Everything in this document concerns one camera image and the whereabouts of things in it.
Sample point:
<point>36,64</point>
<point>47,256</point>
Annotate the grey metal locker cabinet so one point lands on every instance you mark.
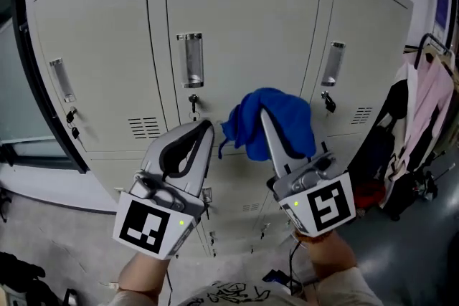
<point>155,10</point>

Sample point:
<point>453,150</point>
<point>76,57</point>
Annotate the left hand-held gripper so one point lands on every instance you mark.
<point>143,229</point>

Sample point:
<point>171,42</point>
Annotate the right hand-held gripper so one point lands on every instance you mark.
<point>328,206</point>

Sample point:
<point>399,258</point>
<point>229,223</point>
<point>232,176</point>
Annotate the person's left forearm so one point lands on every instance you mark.
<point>143,274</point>

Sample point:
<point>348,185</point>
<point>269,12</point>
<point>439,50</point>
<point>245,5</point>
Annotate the purple wall poster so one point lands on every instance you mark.
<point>442,3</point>

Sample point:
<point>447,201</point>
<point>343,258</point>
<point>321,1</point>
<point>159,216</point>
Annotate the red bag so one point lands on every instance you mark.
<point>369,195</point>

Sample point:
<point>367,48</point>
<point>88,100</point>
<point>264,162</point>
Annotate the black-headed locker key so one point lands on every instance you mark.
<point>193,99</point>
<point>329,104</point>
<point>71,116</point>

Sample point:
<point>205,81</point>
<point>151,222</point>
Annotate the black bag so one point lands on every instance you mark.
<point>21,279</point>

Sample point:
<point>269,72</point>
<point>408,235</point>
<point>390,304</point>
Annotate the blue cloth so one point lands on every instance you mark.
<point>283,118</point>

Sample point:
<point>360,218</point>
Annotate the black clothes rack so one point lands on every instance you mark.
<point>419,50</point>

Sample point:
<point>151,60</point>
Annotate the orange wrist band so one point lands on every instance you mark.
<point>315,238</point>

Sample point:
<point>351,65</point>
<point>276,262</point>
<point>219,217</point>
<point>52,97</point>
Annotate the white printed shirt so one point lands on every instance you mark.
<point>344,292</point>

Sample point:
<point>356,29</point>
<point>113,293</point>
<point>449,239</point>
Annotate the black hanging garment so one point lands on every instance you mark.
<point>398,100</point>

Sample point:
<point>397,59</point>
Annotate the grey metal locker doors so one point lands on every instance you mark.
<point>244,10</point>

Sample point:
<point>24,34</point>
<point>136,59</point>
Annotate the pink hanging garment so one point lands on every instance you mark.
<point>430,93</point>

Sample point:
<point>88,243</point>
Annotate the person's right forearm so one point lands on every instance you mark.
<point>331,256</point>

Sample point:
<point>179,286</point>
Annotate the blue floor item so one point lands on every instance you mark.
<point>276,276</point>

